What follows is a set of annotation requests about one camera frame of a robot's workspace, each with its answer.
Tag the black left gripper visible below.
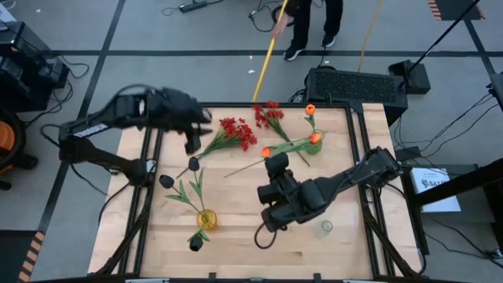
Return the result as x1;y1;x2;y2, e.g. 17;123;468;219
147;86;215;156

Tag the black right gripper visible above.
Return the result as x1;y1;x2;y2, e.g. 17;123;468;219
257;152;315;233

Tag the red flower bunch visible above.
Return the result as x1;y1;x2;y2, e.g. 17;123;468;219
251;100;311;167
175;116;259;180

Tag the green glass vase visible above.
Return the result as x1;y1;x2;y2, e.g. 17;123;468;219
304;131;325;156

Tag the clear glass vase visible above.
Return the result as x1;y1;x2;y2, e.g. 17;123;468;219
314;219;334;239

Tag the yellow glass vase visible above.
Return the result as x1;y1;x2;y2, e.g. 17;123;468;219
196;208;218;231

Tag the black power strip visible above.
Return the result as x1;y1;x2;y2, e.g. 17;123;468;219
178;0;208;13

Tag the person's hand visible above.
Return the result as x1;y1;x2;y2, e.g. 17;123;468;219
270;21;290;40

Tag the black perforated computer case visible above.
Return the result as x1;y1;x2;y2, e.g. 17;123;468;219
305;67;409;127

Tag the small black power brick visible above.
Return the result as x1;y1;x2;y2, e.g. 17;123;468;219
395;145;421;162

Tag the person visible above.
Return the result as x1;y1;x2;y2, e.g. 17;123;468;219
281;0;345;62

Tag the white printed paper sign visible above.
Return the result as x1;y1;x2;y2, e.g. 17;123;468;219
410;167;461;214

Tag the black equipment cart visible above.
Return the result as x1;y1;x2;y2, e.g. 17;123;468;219
0;21;71;113

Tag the orange black shop vacuum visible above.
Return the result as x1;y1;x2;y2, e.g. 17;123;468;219
0;105;39;192

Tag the black side desk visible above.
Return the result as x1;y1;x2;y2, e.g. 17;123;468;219
408;156;503;252

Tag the black hazard-striped floor mat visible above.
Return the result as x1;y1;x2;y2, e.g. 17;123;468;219
0;230;46;283
427;0;485;21

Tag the black aluminium table frame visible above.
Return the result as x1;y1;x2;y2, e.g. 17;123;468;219
88;100;428;283

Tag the yellow broom handle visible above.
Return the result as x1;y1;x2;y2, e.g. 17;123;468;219
251;0;291;104

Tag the tangled black floor cable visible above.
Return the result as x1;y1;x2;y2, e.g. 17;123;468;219
248;0;273;36

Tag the coiled black cable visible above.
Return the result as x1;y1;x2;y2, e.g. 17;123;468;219
270;7;295;28

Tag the black long-handled dustpan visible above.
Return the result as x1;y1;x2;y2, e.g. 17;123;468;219
387;0;483;95

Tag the yellow extension cord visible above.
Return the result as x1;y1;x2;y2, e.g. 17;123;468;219
357;0;384;74

